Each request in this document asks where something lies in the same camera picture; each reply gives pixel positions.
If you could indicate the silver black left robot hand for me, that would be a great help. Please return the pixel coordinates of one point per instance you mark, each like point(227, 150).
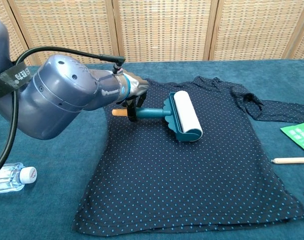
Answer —
point(138, 85)

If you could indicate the teal lint roller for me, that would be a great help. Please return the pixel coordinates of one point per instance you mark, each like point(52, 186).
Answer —
point(186, 112)

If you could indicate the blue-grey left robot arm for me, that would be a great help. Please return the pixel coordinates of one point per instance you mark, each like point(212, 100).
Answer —
point(59, 100)

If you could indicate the dark blue polka dot shirt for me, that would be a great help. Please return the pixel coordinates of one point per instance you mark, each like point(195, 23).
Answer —
point(176, 170)

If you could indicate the woven wooden folding screen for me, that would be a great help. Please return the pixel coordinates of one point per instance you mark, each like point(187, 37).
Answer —
point(164, 30)

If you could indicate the clear plastic water bottle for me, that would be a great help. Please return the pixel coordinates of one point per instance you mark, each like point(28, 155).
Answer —
point(7, 177)

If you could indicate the teal table cloth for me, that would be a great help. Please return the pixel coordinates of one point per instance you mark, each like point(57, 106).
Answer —
point(42, 215)

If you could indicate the green foil packet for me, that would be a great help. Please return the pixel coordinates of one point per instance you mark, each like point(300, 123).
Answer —
point(297, 135)

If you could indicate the cream pen with red cap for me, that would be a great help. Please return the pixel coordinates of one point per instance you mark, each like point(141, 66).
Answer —
point(291, 160)

